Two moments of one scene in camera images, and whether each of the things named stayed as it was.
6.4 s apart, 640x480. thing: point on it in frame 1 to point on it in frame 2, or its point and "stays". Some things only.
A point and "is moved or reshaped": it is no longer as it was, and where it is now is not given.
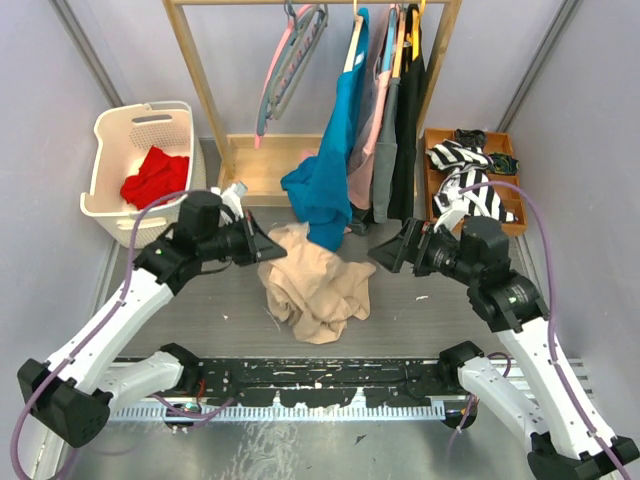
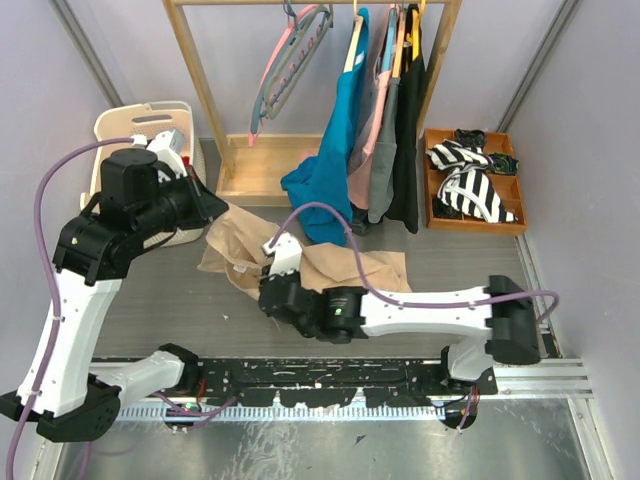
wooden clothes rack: x=253 y=166 stays
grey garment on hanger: x=385 y=159 stays
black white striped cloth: x=466 y=166 stays
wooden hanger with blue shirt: x=357 y=52 stays
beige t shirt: x=313 y=288 is moved or reshaped
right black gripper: x=410 y=245 to x=291 y=276
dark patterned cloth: x=504 y=163 stays
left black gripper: x=259 y=247 to x=206 y=206
